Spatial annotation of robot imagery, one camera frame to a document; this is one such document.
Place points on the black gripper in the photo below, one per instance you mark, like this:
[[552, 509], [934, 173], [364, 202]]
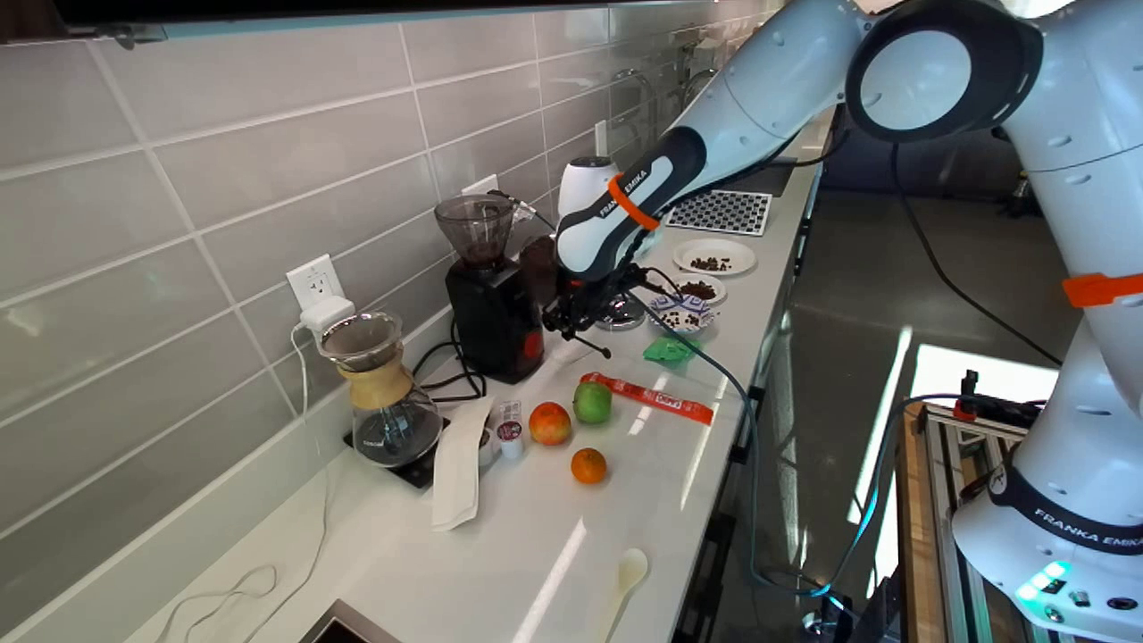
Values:
[[609, 296]]

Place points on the black coffee spoon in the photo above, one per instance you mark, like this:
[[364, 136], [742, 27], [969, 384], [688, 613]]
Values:
[[599, 349]]

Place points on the glass coffee bean jar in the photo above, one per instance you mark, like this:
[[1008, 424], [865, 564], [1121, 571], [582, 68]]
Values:
[[537, 279]]

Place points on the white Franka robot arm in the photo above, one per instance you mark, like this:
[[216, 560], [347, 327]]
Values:
[[1074, 120]]

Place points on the black coffee grinder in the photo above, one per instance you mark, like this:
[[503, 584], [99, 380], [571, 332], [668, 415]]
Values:
[[495, 324]]

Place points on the large white plate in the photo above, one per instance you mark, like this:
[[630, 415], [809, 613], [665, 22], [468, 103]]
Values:
[[697, 251]]

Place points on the small white plate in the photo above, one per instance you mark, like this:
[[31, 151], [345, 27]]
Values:
[[715, 287]]

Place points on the glass pour-over coffee maker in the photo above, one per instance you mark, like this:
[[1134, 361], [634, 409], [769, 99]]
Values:
[[380, 398]]

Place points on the white plastic spoon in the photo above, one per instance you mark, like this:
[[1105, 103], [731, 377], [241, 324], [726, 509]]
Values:
[[630, 571]]

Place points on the green apple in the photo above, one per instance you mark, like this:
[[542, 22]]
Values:
[[593, 404]]

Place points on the green packet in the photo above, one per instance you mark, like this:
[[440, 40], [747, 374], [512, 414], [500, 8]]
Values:
[[668, 353]]

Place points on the orange red round fruit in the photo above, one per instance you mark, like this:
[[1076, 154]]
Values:
[[552, 427]]

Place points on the blue patterned bowl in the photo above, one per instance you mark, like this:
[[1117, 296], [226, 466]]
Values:
[[681, 320]]

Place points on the long red packet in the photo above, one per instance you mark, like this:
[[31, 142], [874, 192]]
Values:
[[655, 402]]

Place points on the small red white pod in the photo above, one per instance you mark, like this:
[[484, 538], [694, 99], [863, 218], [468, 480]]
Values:
[[507, 436]]

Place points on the small orange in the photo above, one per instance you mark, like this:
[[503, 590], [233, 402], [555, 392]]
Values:
[[587, 466]]

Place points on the laptop keyboard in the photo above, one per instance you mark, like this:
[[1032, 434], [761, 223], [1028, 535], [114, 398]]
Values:
[[733, 215]]

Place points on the black kitchen scale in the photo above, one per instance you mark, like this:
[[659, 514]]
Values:
[[412, 472]]

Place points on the white charger plug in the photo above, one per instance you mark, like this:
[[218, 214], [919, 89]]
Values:
[[327, 320]]

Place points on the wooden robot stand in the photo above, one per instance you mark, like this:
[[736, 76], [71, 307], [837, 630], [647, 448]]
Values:
[[914, 523]]

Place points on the black clamp device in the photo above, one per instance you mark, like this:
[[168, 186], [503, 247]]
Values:
[[1000, 414]]

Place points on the dark upper cabinet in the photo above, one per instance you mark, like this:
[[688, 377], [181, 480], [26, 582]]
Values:
[[238, 8]]

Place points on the white wall outlet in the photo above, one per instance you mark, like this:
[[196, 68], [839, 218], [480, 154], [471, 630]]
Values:
[[311, 279], [480, 186]]

